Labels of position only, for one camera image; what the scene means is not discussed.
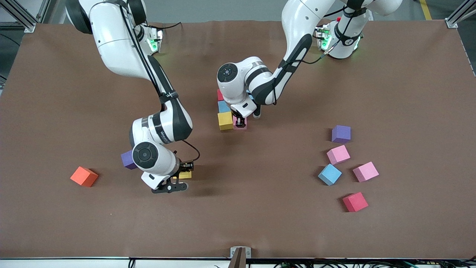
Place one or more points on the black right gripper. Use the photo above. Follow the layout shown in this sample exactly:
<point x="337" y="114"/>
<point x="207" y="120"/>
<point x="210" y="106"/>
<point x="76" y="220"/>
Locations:
<point x="185" y="166"/>

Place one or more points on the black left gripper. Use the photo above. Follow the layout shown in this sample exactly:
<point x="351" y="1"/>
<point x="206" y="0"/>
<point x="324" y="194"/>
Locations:
<point x="239" y="121"/>

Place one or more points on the pink foam block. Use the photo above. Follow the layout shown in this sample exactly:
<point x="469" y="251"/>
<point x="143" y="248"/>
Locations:
<point x="245" y="124"/>
<point x="365" y="171"/>
<point x="338" y="154"/>

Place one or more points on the yellow foam block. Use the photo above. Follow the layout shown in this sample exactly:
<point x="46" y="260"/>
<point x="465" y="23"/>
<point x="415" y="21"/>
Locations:
<point x="225" y="121"/>
<point x="185" y="175"/>

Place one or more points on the light blue foam block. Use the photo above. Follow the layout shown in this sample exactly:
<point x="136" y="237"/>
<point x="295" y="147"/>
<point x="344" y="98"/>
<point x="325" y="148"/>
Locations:
<point x="223" y="107"/>
<point x="329" y="174"/>

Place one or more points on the red foam block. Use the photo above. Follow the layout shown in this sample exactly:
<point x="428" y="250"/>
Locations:
<point x="220" y="96"/>
<point x="355" y="201"/>

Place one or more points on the purple foam block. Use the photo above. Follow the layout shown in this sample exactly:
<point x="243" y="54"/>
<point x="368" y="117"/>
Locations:
<point x="127" y="160"/>
<point x="341" y="134"/>

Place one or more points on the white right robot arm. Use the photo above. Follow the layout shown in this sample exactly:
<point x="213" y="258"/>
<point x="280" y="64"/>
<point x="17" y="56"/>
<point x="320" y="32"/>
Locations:
<point x="119" y="48"/>

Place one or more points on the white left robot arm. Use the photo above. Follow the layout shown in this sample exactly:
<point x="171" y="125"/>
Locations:
<point x="297" y="18"/>

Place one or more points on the brown table mat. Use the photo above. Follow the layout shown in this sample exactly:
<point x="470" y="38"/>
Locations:
<point x="238" y="223"/>

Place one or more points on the orange foam block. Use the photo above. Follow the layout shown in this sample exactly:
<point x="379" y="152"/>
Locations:
<point x="84" y="176"/>

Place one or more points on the aluminium frame post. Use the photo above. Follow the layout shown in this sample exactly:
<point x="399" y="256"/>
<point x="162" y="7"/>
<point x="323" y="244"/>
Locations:
<point x="22" y="16"/>
<point x="455" y="16"/>

